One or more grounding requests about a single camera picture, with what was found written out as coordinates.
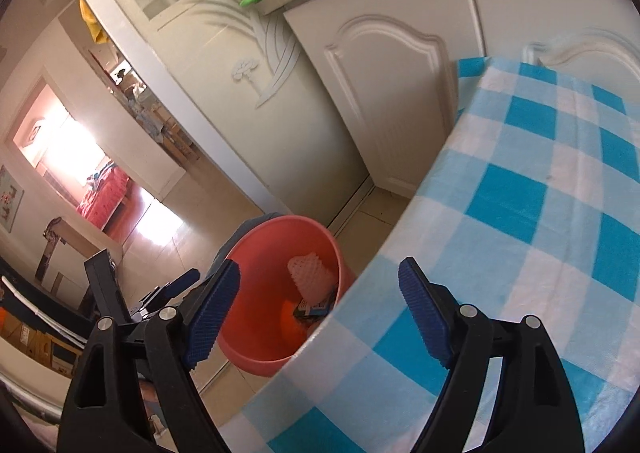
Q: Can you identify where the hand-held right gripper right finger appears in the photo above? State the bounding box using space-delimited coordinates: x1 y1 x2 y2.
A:
397 256 586 453

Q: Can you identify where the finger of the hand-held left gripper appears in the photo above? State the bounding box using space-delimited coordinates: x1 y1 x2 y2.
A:
145 269 201 310

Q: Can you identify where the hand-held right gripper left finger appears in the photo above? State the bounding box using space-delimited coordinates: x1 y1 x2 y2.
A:
56 259 242 453

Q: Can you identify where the red plastic bucket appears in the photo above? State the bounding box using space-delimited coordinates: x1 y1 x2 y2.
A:
216 215 357 378

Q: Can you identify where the dark printed packet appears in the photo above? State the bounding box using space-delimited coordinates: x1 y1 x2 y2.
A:
292 297 337 321

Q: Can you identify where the white mesh sponge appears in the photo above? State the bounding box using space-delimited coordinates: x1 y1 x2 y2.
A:
287 253 337 306

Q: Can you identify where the red patterned bedding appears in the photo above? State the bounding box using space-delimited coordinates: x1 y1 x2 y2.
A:
77 160 133 234

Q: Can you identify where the cardboard box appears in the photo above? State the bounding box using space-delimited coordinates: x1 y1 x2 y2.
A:
0 308 81 379

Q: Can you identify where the blue checked tablecloth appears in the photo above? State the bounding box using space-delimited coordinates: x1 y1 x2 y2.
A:
217 55 640 453

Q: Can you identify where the cluttered shelf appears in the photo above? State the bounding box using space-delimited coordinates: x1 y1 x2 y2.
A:
115 58 196 158

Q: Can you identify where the yellow hanging cloth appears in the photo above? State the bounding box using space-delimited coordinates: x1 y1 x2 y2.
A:
78 0 110 44

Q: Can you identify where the framed wall picture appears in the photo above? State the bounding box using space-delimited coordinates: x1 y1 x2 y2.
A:
0 165 25 234

